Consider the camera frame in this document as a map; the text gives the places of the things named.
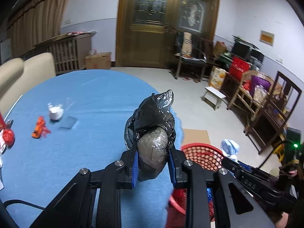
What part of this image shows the white tissue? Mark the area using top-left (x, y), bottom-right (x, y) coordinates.
top-left (47, 103), bottom-right (65, 121)

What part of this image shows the red gift bag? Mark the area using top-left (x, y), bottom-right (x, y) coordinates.
top-left (228, 56), bottom-right (251, 79)

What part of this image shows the pale blue wrapper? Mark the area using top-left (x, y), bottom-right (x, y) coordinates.
top-left (220, 138), bottom-right (240, 159)

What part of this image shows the rattan chair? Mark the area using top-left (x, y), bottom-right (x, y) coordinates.
top-left (227, 70), bottom-right (273, 124)

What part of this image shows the orange plastic wrapper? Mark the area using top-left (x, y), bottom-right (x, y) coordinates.
top-left (32, 116), bottom-right (52, 139)

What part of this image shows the wooden crib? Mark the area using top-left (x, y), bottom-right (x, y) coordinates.
top-left (34, 33), bottom-right (80, 73)

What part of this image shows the black computer monitor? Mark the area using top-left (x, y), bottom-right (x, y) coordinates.
top-left (231, 40), bottom-right (252, 61)
top-left (252, 49), bottom-right (265, 64)

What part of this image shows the black plastic bag bundle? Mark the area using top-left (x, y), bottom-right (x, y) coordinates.
top-left (124, 90), bottom-right (177, 182)

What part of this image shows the open brown carton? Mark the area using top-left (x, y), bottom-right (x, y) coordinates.
top-left (215, 41), bottom-right (227, 57)

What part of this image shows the grey brown cabinet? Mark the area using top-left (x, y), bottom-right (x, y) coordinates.
top-left (76, 31), bottom-right (98, 63)

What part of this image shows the brown cardboard box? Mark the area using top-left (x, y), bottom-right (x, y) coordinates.
top-left (85, 52), bottom-right (112, 70)

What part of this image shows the white board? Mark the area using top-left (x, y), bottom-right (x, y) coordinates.
top-left (0, 38), bottom-right (12, 64)

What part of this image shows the tall dark wooden chair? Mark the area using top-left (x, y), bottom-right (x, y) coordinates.
top-left (244, 70), bottom-right (302, 155)

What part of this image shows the beige sofa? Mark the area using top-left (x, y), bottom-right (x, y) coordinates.
top-left (0, 52), bottom-right (57, 117)

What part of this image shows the blue tablecloth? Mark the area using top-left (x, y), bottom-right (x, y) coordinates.
top-left (0, 69), bottom-right (184, 228)

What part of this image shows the clear plastic bag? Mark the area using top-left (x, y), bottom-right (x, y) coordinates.
top-left (253, 85), bottom-right (269, 102)

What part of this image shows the green desk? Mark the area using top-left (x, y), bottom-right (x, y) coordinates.
top-left (220, 52), bottom-right (234, 64)

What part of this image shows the beige curtain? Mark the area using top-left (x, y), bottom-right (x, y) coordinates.
top-left (6, 0), bottom-right (74, 57)

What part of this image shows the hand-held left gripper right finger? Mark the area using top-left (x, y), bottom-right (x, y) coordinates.
top-left (167, 147), bottom-right (276, 228)

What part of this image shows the small white stool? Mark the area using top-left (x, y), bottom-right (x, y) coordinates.
top-left (201, 86), bottom-right (226, 111)

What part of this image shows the wooden double door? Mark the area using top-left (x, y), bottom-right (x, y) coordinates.
top-left (116, 0), bottom-right (221, 69)

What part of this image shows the dark wooden side table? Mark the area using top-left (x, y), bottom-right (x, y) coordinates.
top-left (220, 72), bottom-right (243, 100)

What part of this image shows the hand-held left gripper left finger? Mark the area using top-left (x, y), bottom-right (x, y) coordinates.
top-left (30, 147), bottom-right (139, 228)

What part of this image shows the yellow wall sign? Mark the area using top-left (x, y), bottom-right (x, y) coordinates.
top-left (259, 30), bottom-right (275, 47)

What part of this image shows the striped beige scarf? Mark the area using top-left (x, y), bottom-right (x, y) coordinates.
top-left (182, 32), bottom-right (192, 57)

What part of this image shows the yellow printed carton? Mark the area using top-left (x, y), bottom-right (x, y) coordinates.
top-left (208, 67), bottom-right (226, 89)

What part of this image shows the clear plastic container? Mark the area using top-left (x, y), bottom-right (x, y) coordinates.
top-left (59, 97), bottom-right (79, 131)

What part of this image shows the black leather chair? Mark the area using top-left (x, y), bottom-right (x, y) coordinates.
top-left (170, 31), bottom-right (214, 80)

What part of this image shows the red plastic bag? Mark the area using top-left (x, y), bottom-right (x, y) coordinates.
top-left (2, 128), bottom-right (15, 146)

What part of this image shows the purple bag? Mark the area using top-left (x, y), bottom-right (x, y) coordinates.
top-left (250, 75), bottom-right (271, 95)

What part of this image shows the flat cardboard sheet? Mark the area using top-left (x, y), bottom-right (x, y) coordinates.
top-left (182, 129), bottom-right (212, 146)

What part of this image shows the red plastic mesh basket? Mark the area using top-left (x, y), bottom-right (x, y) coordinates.
top-left (167, 142), bottom-right (225, 228)

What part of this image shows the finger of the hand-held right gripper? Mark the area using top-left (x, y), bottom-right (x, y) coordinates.
top-left (221, 157), bottom-right (256, 175)

